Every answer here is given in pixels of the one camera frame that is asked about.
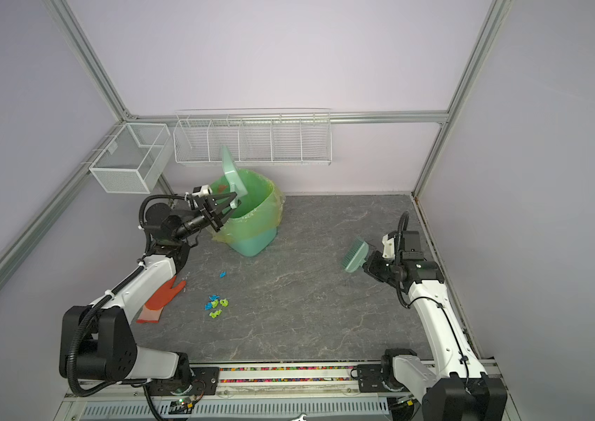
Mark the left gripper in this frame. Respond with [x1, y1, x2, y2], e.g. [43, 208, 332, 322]
[173, 195, 241, 242]

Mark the green plastic dustpan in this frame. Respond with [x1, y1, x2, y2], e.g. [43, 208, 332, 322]
[221, 145, 248, 200]

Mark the green hand brush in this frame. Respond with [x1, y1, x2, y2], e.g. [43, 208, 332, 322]
[342, 238, 369, 273]

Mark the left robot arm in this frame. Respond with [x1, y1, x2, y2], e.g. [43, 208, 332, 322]
[59, 186, 238, 397]

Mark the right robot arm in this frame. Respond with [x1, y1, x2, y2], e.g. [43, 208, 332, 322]
[362, 229, 508, 420]

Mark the green trash bin with bag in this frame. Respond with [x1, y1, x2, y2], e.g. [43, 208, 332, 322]
[207, 168, 285, 257]

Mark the small white mesh basket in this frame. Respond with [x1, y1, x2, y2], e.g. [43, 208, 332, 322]
[90, 123, 174, 194]

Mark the red rubber glove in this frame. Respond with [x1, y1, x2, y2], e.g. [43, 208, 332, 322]
[136, 276, 187, 324]

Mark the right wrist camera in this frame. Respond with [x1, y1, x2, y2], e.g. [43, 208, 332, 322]
[382, 233, 396, 261]

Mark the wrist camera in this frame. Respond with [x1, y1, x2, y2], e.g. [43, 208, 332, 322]
[192, 184, 212, 198]
[382, 233, 396, 261]

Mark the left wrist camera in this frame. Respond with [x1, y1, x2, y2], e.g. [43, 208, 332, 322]
[192, 184, 212, 198]

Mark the long white wire basket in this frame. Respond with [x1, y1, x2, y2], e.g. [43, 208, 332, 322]
[172, 108, 333, 165]

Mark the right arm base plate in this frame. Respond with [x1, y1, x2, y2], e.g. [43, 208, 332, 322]
[351, 363, 395, 393]

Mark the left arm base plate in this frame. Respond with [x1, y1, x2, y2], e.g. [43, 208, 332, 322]
[148, 366, 220, 396]

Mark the aluminium front rail frame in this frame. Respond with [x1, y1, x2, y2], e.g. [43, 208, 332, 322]
[55, 361, 418, 420]

